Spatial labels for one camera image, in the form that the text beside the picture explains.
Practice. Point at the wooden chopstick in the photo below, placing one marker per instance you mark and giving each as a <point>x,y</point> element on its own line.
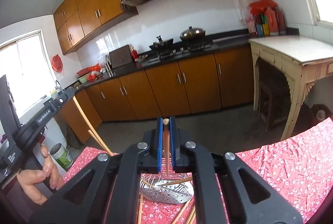
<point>90,126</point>
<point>100,141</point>
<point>191,217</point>
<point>181,212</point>
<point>140,209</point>
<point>179,181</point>
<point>166,142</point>

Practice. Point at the person's left hand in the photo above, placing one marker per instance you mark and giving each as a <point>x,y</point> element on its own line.
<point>29,178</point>

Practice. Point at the red sauce bottle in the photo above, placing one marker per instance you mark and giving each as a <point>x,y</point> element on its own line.
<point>134,53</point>

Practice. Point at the black wok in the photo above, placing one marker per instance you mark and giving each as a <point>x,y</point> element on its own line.
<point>161,45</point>

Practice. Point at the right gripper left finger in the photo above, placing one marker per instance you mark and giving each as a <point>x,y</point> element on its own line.
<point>106,190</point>

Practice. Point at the red oil bottle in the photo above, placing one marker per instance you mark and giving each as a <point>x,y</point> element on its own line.
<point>272,22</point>

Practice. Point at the white paint bucket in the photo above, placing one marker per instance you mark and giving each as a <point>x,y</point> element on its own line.
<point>62,156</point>

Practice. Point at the dark cutting board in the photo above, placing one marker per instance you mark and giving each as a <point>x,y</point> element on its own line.
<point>121,56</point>

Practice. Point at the yellow detergent bottle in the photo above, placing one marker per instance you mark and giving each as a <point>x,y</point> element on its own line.
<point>54,93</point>

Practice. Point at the red bag on side table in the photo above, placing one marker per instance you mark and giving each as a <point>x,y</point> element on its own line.
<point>259,7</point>

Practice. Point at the wire utensil holder basket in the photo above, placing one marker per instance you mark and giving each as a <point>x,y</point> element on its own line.
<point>164,189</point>

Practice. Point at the lower wooden kitchen cabinets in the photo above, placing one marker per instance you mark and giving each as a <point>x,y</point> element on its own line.
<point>198,84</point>

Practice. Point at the red plastic bag on wall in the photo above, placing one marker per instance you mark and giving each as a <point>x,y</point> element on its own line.
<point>56,63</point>

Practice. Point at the dark oil bottle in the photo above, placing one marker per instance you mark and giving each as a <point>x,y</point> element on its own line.
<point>281,21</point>

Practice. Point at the left window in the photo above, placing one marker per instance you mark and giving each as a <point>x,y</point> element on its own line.
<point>25,64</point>

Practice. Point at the cream wooden side table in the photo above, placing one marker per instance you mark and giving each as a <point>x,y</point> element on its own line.
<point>302,60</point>

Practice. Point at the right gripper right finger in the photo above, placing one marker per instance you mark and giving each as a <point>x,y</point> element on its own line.
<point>226,189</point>

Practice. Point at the lidded dark wok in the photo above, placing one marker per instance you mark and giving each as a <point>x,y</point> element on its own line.
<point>192,35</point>

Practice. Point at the red floral tablecloth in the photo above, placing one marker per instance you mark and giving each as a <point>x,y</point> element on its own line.
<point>299,168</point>

